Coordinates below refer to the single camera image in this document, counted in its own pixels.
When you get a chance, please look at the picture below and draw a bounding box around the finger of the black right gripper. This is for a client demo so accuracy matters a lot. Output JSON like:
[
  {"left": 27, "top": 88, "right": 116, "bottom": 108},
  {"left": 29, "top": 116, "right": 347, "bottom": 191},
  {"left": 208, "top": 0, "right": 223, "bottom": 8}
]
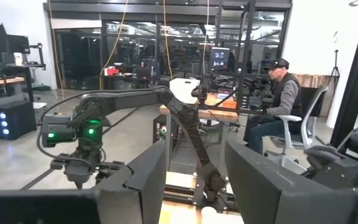
[
  {"left": 95, "top": 169, "right": 117, "bottom": 185},
  {"left": 63, "top": 167, "right": 90, "bottom": 190}
]

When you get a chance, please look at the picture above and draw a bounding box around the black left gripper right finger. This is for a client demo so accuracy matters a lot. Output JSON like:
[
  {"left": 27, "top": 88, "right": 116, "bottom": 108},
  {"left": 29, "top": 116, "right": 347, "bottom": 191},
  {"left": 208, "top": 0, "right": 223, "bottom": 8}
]
[{"left": 224, "top": 139, "right": 358, "bottom": 224}]

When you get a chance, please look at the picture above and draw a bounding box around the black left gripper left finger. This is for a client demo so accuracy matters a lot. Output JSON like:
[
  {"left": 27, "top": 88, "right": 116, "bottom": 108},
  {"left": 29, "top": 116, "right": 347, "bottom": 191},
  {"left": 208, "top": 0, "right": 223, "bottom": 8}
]
[{"left": 93, "top": 139, "right": 167, "bottom": 224}]

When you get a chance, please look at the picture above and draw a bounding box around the orange white-capped pill bottle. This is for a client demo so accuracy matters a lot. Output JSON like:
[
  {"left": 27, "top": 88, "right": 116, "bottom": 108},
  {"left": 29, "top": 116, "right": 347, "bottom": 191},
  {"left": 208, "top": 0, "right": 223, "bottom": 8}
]
[{"left": 200, "top": 205, "right": 220, "bottom": 224}]

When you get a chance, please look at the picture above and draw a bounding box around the white plastic basket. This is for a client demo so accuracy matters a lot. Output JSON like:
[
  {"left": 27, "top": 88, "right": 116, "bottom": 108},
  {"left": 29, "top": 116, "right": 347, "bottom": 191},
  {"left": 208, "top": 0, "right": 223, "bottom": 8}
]
[{"left": 168, "top": 77, "right": 201, "bottom": 105}]

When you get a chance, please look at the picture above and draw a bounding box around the white office chair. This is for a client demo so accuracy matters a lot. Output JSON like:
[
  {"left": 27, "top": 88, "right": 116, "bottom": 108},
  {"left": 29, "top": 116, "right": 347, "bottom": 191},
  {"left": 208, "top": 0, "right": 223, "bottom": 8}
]
[{"left": 264, "top": 85, "right": 329, "bottom": 166}]

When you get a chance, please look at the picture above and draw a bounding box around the black computer tower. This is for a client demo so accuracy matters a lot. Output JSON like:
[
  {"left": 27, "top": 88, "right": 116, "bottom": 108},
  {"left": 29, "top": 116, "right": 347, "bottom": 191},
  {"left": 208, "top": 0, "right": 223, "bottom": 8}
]
[{"left": 0, "top": 100, "right": 38, "bottom": 141}]

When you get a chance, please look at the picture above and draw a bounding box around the wooden work table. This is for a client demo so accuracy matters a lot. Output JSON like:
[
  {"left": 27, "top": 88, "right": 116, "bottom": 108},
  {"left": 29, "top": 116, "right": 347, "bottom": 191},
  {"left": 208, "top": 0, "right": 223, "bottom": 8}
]
[{"left": 159, "top": 92, "right": 239, "bottom": 124}]

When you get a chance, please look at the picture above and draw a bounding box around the person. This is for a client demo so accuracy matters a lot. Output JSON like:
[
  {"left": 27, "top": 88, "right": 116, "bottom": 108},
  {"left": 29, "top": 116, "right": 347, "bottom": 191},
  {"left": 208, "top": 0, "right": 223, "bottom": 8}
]
[{"left": 243, "top": 58, "right": 305, "bottom": 156}]

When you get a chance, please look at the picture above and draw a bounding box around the small black monitor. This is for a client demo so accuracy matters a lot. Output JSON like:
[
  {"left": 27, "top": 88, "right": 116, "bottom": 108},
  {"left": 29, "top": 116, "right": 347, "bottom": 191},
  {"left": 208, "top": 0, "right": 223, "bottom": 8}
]
[{"left": 209, "top": 46, "right": 231, "bottom": 71}]

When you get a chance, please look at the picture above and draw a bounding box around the black tripod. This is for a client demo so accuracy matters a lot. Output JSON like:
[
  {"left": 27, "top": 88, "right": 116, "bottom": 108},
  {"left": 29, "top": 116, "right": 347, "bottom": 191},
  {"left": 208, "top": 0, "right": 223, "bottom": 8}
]
[{"left": 329, "top": 49, "right": 342, "bottom": 86}]

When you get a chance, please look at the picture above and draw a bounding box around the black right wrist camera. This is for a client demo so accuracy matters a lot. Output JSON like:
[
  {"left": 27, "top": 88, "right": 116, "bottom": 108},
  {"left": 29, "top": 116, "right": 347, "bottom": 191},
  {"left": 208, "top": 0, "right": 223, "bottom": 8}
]
[{"left": 41, "top": 114, "right": 77, "bottom": 149}]

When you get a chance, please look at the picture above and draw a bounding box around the yellow hanging cable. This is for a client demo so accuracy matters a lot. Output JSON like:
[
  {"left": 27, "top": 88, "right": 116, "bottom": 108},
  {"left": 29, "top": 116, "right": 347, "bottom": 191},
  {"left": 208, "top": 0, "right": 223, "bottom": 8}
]
[
  {"left": 99, "top": 0, "right": 129, "bottom": 91},
  {"left": 162, "top": 0, "right": 174, "bottom": 80}
]

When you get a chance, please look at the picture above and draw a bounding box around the black upright post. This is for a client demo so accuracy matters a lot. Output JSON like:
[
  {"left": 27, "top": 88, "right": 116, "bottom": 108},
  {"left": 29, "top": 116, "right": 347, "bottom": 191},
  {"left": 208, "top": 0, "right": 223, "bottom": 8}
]
[{"left": 330, "top": 0, "right": 358, "bottom": 147}]

